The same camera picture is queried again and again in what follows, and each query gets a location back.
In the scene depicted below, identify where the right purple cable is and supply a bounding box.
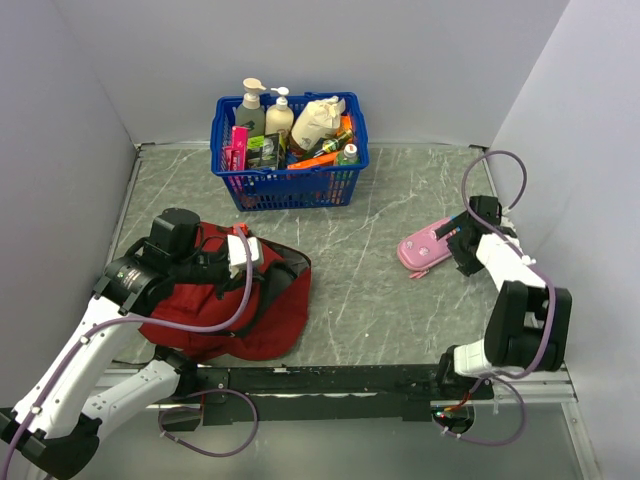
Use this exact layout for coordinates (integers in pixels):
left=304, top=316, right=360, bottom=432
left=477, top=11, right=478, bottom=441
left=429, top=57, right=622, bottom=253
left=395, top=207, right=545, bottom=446
left=432, top=149, right=559, bottom=446

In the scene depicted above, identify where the black and green box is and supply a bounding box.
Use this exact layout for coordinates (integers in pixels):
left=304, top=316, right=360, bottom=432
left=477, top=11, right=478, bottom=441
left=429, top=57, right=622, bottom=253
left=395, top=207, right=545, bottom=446
left=245, top=133, right=286, bottom=170

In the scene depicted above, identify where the green drink bottle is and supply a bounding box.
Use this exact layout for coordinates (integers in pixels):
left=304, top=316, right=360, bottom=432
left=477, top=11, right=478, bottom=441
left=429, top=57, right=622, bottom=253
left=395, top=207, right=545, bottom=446
left=334, top=143, right=359, bottom=166

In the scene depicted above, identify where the pink cartoon pencil case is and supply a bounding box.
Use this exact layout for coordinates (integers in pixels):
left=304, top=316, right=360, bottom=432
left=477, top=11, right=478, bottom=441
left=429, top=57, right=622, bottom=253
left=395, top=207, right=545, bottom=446
left=396, top=217, right=459, bottom=279

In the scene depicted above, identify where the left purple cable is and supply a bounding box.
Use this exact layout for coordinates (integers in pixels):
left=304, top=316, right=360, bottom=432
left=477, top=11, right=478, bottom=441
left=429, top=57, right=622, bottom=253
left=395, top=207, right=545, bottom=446
left=0, top=227, right=260, bottom=476

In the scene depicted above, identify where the pink box in basket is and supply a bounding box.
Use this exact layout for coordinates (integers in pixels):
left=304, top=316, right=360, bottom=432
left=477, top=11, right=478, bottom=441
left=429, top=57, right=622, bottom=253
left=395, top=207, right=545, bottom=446
left=223, top=126, right=249, bottom=172

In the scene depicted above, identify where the red backpack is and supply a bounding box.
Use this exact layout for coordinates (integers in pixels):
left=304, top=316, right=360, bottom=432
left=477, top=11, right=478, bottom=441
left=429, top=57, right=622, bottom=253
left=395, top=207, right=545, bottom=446
left=140, top=218, right=312, bottom=362

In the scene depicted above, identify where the cream pump bottle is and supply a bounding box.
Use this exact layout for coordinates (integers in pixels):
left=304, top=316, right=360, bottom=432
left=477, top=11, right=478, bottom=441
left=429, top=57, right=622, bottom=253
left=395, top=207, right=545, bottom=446
left=265, top=86, right=294, bottom=140

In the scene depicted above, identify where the aluminium rail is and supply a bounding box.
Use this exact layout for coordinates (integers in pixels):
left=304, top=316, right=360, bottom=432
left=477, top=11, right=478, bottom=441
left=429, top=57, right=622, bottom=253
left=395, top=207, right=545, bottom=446
left=88, top=363, right=578, bottom=404

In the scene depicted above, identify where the blue plastic basket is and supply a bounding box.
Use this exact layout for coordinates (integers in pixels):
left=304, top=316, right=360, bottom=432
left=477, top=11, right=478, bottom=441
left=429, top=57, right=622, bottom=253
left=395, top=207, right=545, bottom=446
left=210, top=91, right=369, bottom=211

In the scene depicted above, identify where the grey pump bottle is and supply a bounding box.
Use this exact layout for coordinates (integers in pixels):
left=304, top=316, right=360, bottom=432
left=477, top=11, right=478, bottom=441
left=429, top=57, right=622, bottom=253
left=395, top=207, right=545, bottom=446
left=235, top=77, right=266, bottom=138

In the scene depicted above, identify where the purple cable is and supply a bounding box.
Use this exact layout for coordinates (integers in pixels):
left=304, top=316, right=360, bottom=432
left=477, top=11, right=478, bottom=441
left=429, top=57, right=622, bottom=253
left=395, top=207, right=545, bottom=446
left=432, top=149, right=559, bottom=446
left=0, top=227, right=260, bottom=476

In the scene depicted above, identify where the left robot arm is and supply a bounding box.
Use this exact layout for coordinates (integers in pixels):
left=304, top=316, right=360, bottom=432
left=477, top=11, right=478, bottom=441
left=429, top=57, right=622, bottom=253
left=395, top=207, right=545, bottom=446
left=1, top=208, right=264, bottom=479

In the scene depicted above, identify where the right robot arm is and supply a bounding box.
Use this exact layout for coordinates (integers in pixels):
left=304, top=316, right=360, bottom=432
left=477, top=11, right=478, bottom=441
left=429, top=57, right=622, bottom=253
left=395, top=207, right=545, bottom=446
left=435, top=195, right=572, bottom=398

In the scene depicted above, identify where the beige paper bag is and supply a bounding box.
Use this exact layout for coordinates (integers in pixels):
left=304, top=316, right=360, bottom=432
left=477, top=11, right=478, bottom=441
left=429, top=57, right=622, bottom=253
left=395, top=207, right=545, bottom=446
left=289, top=96, right=346, bottom=153

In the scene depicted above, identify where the orange package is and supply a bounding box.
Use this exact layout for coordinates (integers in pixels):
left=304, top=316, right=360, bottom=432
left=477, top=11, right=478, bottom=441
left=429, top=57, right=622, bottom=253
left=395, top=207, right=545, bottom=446
left=286, top=115, right=354, bottom=170

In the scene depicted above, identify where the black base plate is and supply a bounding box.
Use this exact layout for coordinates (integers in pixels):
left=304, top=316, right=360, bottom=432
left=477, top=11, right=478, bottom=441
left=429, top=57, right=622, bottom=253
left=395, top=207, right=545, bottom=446
left=164, top=364, right=475, bottom=426

